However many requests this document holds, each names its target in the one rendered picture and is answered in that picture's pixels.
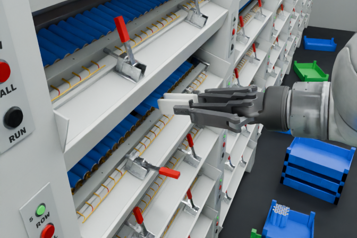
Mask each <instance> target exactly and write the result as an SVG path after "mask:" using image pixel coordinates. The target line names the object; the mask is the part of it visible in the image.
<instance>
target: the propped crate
mask: <svg viewBox="0 0 357 238"><path fill-rule="evenodd" d="M276 202H277V201H276V200H272V203H271V207H270V210H269V213H268V216H267V219H266V222H265V225H264V227H263V231H262V236H261V238H313V230H314V218H315V212H313V211H311V213H310V215H306V214H302V213H300V212H297V211H293V210H289V214H288V219H287V223H286V226H285V227H283V228H282V227H280V226H276V225H273V224H272V223H271V222H270V218H271V213H272V210H273V206H275V204H276Z"/></svg>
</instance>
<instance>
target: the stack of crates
mask: <svg viewBox="0 0 357 238"><path fill-rule="evenodd" d="M355 149H356V148H354V147H352V148H351V150H347V149H344V148H341V147H338V146H335V145H332V144H329V143H325V142H322V141H319V140H316V139H310V138H297V137H295V138H294V140H293V141H292V143H291V145H290V147H288V148H287V150H286V155H285V160H284V165H283V170H282V175H281V178H280V183H281V184H283V185H286V186H289V187H291V188H294V189H296V190H299V191H301V192H304V193H307V194H309V195H311V196H314V197H316V198H319V199H322V200H325V201H327V202H330V203H332V204H335V205H337V204H338V201H339V198H340V196H341V193H342V189H343V186H344V183H345V180H346V177H347V175H348V172H349V169H350V165H351V162H352V159H353V155H354V152H355Z"/></svg>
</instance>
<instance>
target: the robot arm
mask: <svg viewBox="0 0 357 238"><path fill-rule="evenodd" d="M163 96H164V99H158V100H157V103H158V107H159V111H160V114H169V115H189V116H190V120H191V123H193V124H200V125H205V126H211V127H215V128H221V129H227V130H230V131H232V132H234V133H241V132H242V129H241V127H242V126H244V125H246V124H249V125H253V124H262V125H263V126H264V127H265V129H266V130H267V131H277V132H287V131H288V130H289V129H290V130H291V135H292V136H293V137H297V138H310V139H320V140H333V141H338V142H341V143H344V144H346V145H349V146H355V147H357V31H356V32H355V34H354V35H353V36H352V38H351V39H350V40H349V41H348V42H347V44H346V45H345V47H344V48H343V49H342V50H341V51H340V52H339V53H338V55H337V57H336V59H335V63H334V66H333V71H332V75H331V82H327V81H324V82H295V83H294V84H293V88H292V90H291V88H290V87H289V86H268V87H267V89H266V90H265V93H264V92H259V91H258V86H257V85H251V86H246V87H230V88H210V89H205V92H204V93H202V92H201V93H199V94H185V93H164V94H163Z"/></svg>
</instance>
